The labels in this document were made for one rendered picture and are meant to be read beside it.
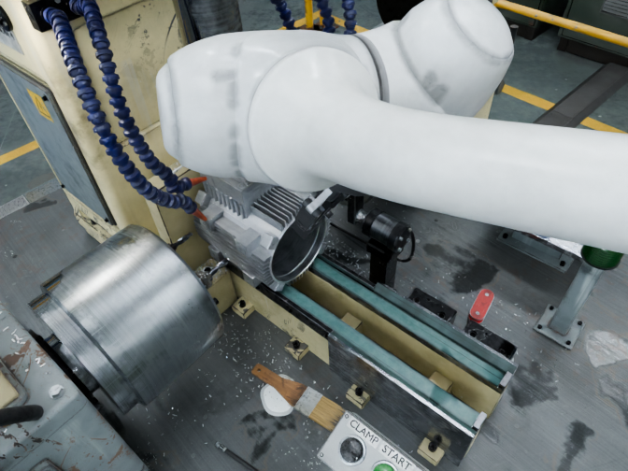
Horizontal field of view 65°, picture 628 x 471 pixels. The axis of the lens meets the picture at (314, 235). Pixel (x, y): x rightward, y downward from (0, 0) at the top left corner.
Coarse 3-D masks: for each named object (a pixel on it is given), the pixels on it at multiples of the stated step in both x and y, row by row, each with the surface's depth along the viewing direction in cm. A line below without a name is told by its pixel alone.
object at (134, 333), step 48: (144, 240) 76; (48, 288) 71; (96, 288) 70; (144, 288) 72; (192, 288) 75; (48, 336) 75; (96, 336) 67; (144, 336) 70; (192, 336) 76; (96, 384) 74; (144, 384) 72
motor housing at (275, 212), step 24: (264, 192) 90; (288, 192) 92; (240, 216) 91; (264, 216) 88; (288, 216) 86; (216, 240) 94; (288, 240) 103; (312, 240) 101; (240, 264) 95; (264, 264) 87; (288, 264) 100
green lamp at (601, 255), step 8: (584, 248) 86; (592, 248) 84; (584, 256) 86; (592, 256) 84; (600, 256) 83; (608, 256) 82; (616, 256) 82; (600, 264) 84; (608, 264) 84; (616, 264) 85
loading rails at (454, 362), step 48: (240, 288) 108; (288, 288) 99; (336, 288) 100; (384, 288) 96; (336, 336) 90; (384, 336) 99; (432, 336) 90; (384, 384) 86; (432, 384) 84; (480, 384) 86; (432, 432) 85
